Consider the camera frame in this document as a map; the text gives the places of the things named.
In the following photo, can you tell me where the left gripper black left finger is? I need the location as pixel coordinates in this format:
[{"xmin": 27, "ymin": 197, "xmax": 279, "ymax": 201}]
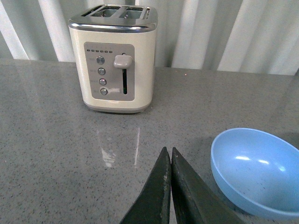
[{"xmin": 121, "ymin": 147, "xmax": 171, "ymax": 224}]

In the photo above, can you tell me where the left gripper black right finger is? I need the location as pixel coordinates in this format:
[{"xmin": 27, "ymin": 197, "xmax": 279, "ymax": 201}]
[{"xmin": 171, "ymin": 147, "xmax": 244, "ymax": 224}]

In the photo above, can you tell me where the blue bowl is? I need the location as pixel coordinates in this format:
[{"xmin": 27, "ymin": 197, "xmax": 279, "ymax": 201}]
[{"xmin": 211, "ymin": 128, "xmax": 299, "ymax": 220}]

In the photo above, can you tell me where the cream toaster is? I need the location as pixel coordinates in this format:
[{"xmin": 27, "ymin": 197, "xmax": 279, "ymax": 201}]
[{"xmin": 68, "ymin": 4, "xmax": 158, "ymax": 113}]

